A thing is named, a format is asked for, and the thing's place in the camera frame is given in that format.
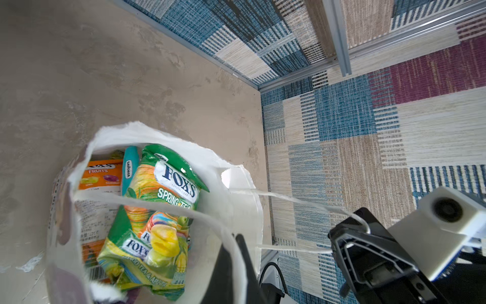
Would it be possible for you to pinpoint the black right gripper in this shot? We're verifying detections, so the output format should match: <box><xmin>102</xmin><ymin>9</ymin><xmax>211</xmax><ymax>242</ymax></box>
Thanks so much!
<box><xmin>328</xmin><ymin>206</ymin><xmax>485</xmax><ymax>303</ymax></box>

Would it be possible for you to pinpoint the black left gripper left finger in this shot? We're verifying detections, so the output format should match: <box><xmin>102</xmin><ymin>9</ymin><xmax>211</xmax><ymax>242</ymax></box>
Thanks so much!
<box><xmin>201</xmin><ymin>246</ymin><xmax>234</xmax><ymax>304</ymax></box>

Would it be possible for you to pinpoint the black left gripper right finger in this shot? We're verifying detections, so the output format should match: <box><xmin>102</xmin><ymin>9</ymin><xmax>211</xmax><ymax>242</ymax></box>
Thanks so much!
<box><xmin>235</xmin><ymin>234</ymin><xmax>267</xmax><ymax>304</ymax></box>

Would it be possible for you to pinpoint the white paper bag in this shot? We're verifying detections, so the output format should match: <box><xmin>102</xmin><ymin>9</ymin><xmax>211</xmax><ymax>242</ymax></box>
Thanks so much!
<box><xmin>45</xmin><ymin>120</ymin><xmax>371</xmax><ymax>304</ymax></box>

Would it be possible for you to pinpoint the green yellow Fox's bag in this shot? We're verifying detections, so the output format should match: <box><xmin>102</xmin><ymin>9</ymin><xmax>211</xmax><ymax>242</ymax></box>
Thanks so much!
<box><xmin>97</xmin><ymin>144</ymin><xmax>209</xmax><ymax>301</ymax></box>

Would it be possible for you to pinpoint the orange snack bag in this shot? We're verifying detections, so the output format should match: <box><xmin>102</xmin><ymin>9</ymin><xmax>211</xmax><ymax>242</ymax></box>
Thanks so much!
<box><xmin>77</xmin><ymin>160</ymin><xmax>123</xmax><ymax>283</ymax></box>

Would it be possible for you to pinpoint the teal Fox's candy bag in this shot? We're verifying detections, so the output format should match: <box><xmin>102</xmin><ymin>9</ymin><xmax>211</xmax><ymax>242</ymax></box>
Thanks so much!
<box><xmin>121</xmin><ymin>146</ymin><xmax>140</xmax><ymax>196</ymax></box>

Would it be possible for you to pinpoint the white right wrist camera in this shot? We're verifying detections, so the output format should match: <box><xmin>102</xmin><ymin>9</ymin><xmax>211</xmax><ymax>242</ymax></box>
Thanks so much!
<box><xmin>388</xmin><ymin>186</ymin><xmax>485</xmax><ymax>281</ymax></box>

